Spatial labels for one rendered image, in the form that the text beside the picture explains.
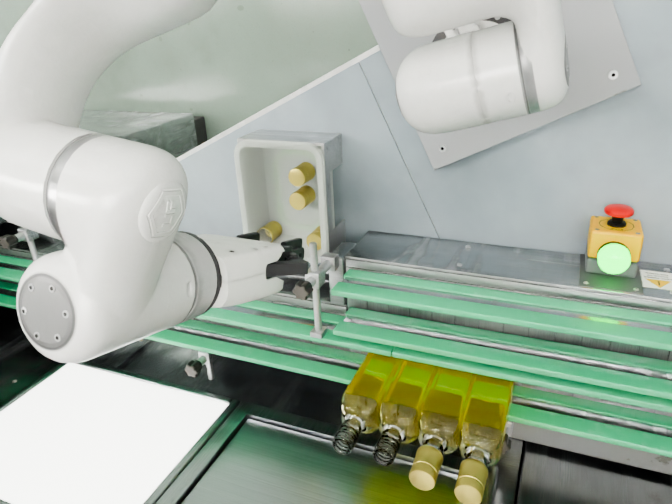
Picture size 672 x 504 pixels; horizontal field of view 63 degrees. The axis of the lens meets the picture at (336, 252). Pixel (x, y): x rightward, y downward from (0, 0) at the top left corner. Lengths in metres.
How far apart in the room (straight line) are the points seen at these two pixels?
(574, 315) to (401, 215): 0.35
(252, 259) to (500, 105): 0.29
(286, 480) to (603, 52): 0.78
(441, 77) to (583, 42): 0.34
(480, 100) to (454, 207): 0.42
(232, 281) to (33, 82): 0.20
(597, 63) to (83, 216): 0.73
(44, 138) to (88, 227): 0.07
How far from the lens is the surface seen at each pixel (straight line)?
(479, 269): 0.90
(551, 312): 0.85
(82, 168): 0.36
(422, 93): 0.59
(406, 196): 1.00
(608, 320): 0.85
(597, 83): 0.90
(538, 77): 0.58
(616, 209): 0.91
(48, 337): 0.40
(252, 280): 0.49
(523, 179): 0.95
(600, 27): 0.89
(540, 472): 1.02
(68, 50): 0.43
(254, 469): 0.96
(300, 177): 0.99
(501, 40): 0.59
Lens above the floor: 1.66
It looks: 56 degrees down
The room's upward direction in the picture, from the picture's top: 136 degrees counter-clockwise
